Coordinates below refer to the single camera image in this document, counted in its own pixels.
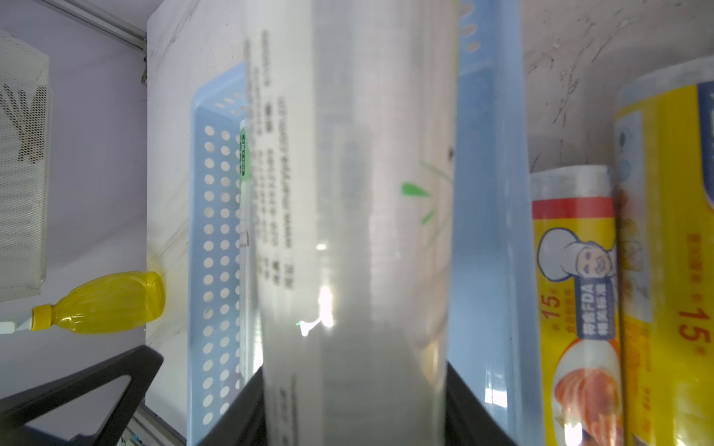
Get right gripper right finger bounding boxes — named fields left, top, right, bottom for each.
left=444, top=362, right=516, bottom=446

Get yellow wrap roll middle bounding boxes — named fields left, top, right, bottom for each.
left=615, top=57, right=713, bottom=445

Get yellow wrap roll leftmost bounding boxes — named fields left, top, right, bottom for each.
left=531, top=165, right=624, bottom=445

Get brown sticks in shelf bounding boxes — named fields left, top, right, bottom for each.
left=1, top=84, right=49, bottom=165

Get aluminium frame rails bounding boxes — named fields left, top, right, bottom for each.
left=37, top=0, right=147, bottom=53

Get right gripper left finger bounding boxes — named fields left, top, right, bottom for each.
left=199, top=368, right=267, bottom=446

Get white mesh two-tier shelf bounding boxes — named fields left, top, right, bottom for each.
left=1, top=30, right=52, bottom=302

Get white green wrap roll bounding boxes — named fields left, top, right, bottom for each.
left=238, top=125, right=251, bottom=182

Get light blue plastic basket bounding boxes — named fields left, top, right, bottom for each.
left=188, top=1, right=543, bottom=445

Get yellow spray bottle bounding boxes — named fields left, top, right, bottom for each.
left=1, top=271, right=165, bottom=335

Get white wrap roll large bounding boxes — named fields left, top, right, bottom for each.
left=244, top=1, right=459, bottom=445

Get yellow wrap roll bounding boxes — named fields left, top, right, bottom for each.
left=531, top=165, right=624, bottom=445
left=615, top=57, right=713, bottom=445

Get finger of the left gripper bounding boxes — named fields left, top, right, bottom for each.
left=1, top=346, right=164, bottom=445

